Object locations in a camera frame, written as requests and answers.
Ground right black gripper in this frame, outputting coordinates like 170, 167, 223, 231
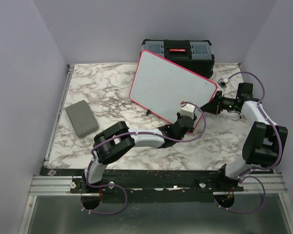
199, 91, 238, 115

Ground pink framed whiteboard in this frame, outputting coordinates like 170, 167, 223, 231
129, 50, 217, 123

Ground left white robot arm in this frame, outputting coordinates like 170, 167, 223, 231
82, 113, 196, 193

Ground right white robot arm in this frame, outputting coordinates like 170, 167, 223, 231
202, 82, 288, 191

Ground black plastic toolbox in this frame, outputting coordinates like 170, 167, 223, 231
141, 39, 215, 79

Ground grey sponge block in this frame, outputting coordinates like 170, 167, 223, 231
65, 100, 99, 138

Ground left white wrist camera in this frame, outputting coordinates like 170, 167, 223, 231
180, 103, 196, 119

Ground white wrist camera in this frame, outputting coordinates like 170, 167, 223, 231
217, 78, 229, 92
180, 103, 196, 119

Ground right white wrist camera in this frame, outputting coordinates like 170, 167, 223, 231
217, 78, 229, 92

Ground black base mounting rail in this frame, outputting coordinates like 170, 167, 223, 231
40, 168, 243, 208

